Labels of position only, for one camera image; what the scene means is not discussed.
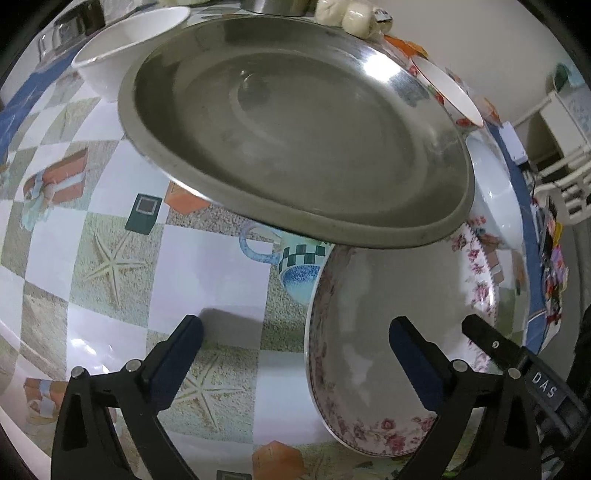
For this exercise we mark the pink floral rim plate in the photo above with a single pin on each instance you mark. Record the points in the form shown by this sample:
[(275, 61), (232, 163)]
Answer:
[(369, 323)]

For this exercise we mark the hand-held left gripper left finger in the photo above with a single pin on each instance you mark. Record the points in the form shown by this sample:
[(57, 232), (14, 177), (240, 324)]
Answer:
[(180, 357)]

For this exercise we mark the orange snack packet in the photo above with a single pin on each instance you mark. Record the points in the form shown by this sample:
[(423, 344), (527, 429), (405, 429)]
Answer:
[(406, 46), (490, 110)]

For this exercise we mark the red rim floral bowl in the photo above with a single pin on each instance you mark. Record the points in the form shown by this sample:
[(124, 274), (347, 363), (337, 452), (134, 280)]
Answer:
[(450, 90)]

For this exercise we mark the white plastic rack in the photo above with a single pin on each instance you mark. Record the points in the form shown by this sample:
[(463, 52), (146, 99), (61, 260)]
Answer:
[(568, 120)]

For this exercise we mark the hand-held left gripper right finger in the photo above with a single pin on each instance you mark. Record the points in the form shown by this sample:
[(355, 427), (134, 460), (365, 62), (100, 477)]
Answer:
[(415, 369)]

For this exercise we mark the stainless steel thermos jug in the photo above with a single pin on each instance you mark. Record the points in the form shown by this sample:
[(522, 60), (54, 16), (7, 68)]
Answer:
[(274, 5)]

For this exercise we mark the clear glass mug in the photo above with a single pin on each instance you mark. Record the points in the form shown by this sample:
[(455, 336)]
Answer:
[(55, 41)]

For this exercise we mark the white steamed bun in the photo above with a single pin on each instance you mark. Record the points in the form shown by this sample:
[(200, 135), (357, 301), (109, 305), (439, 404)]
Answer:
[(358, 18), (332, 10)]

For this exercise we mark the large white bowl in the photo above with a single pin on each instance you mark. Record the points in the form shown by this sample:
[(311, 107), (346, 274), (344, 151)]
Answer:
[(111, 64)]

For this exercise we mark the white power adapter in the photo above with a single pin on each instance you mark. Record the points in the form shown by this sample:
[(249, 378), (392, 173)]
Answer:
[(513, 141)]

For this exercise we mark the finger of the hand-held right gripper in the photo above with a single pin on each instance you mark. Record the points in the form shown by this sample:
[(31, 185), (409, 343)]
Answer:
[(485, 337)]

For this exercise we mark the large stainless steel plate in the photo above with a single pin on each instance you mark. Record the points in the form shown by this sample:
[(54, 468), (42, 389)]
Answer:
[(300, 115)]

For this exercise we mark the plain white plate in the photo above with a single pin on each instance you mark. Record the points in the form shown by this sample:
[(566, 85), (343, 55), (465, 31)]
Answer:
[(494, 194)]

